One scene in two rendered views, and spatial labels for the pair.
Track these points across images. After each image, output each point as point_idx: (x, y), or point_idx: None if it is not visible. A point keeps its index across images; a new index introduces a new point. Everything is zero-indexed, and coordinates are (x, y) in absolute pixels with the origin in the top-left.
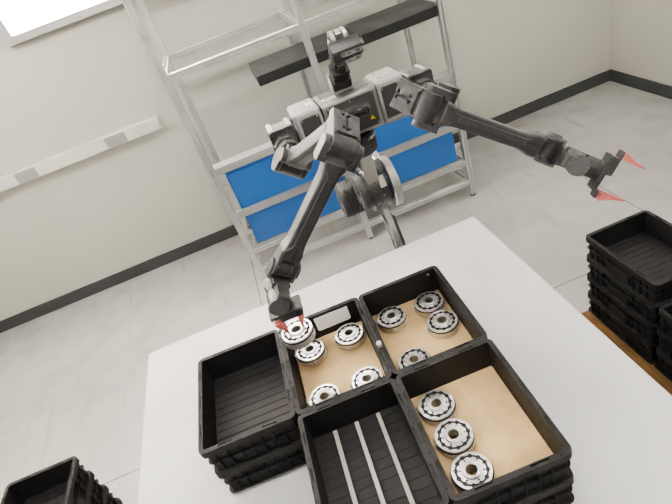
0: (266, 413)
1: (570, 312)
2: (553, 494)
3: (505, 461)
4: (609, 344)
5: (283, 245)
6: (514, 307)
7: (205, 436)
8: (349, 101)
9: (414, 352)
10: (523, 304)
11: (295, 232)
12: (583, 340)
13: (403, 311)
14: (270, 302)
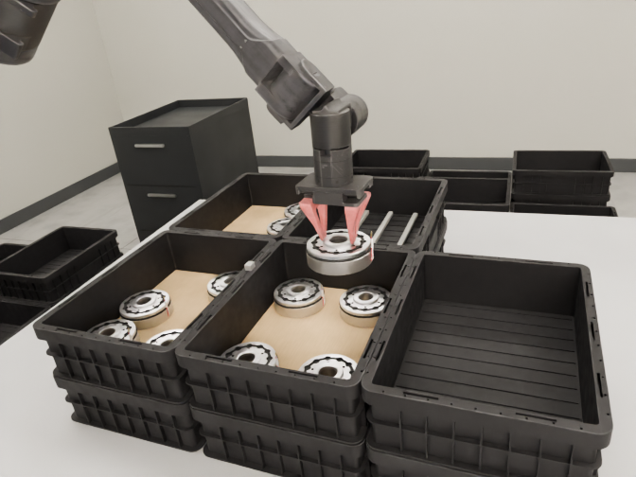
0: (468, 345)
1: (31, 328)
2: None
3: (273, 218)
4: (78, 291)
5: (275, 36)
6: (35, 367)
7: (581, 295)
8: None
9: (220, 288)
10: (25, 364)
11: (251, 8)
12: None
13: (149, 341)
14: (359, 97)
